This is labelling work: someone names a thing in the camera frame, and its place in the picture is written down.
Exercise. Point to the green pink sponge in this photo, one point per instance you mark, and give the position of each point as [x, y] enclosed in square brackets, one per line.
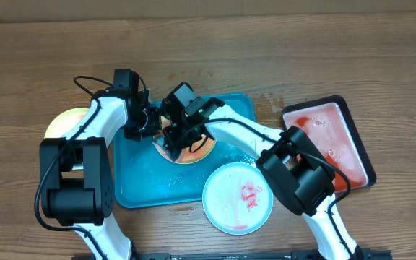
[168, 148]

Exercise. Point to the light blue plate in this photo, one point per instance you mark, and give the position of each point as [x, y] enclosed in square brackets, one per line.
[236, 199]

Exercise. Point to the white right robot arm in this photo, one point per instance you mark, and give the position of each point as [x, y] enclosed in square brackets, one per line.
[296, 172]

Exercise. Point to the black tray with red water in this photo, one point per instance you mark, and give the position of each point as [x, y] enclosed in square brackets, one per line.
[328, 123]

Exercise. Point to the yellow plate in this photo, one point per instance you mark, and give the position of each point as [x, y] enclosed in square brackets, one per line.
[65, 122]
[196, 152]

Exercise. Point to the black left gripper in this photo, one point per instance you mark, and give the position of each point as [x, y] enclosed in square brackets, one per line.
[156, 116]

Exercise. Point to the teal plastic tray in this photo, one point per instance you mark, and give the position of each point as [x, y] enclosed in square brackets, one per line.
[144, 178]

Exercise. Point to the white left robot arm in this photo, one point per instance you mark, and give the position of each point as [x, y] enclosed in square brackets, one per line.
[76, 191]

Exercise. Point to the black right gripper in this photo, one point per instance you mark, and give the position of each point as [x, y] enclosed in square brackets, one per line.
[173, 141]

